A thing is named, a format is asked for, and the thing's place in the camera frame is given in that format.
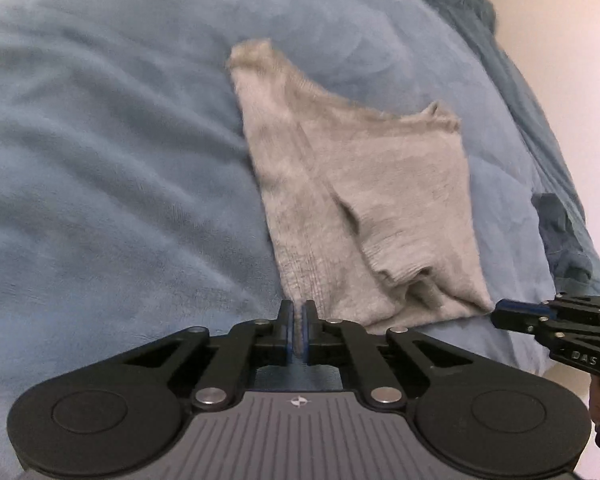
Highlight grey polo shirt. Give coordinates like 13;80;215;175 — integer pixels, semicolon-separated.
227;40;493;333

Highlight dark blue jeans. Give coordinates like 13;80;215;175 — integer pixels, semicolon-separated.
531;193;593;295

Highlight blue fleece duvet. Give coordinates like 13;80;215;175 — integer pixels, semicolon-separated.
0;0;600;479

